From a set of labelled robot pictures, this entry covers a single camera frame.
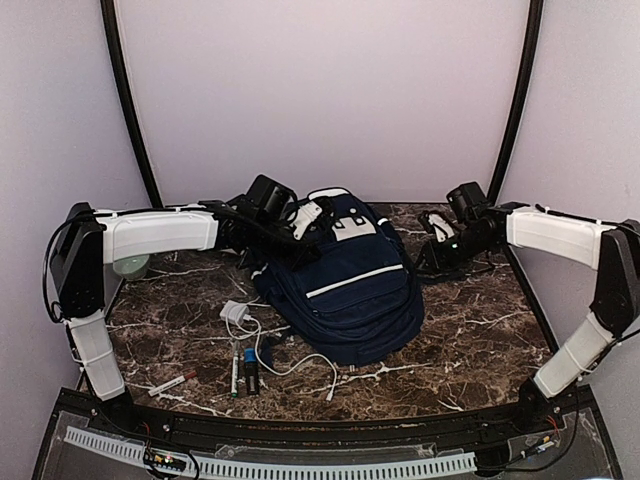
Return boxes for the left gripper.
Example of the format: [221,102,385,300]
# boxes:
[252,218,322,273]

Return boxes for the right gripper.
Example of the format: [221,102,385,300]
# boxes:
[414,226,495,275]

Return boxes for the navy blue student backpack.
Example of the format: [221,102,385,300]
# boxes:
[252,187,424,366]

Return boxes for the white charger with cable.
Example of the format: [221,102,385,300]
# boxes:
[220,300,338,402]

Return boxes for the red capped white marker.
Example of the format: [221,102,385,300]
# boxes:
[148,370,197,397]

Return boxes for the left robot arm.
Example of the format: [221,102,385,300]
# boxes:
[41,175,322,436]

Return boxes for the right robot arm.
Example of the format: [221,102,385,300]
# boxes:
[416,182,639,434]

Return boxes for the green capped white marker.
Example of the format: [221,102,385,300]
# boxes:
[230,340,240,398]

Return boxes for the pale green ceramic bowl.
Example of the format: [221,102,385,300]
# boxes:
[112,255,150,281]

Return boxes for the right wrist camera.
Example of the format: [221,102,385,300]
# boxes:
[418,210,457,243]

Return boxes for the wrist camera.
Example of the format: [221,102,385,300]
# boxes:
[287,197,334,241]
[418,210,457,243]

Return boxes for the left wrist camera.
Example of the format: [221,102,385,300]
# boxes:
[287,197,334,241]

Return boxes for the grey slotted cable duct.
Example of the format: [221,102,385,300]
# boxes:
[64,426,476,479]

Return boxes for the right black frame post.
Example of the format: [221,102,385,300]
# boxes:
[488,0,544,203]

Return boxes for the black frame post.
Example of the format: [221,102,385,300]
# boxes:
[100,0,163,207]
[488,0,544,203]

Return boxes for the left black frame post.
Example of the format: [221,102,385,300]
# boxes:
[100,0,163,207]

